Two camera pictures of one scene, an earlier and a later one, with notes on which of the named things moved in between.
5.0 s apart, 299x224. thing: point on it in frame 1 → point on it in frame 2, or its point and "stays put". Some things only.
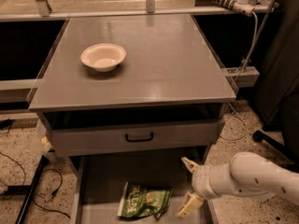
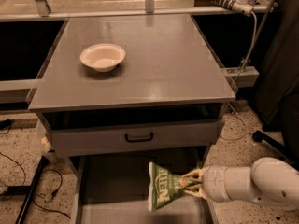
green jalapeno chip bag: (140, 201) → (164, 186)
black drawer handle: (130, 140) stays put
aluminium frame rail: (119, 15) stays put
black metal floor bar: (40, 170) stays put
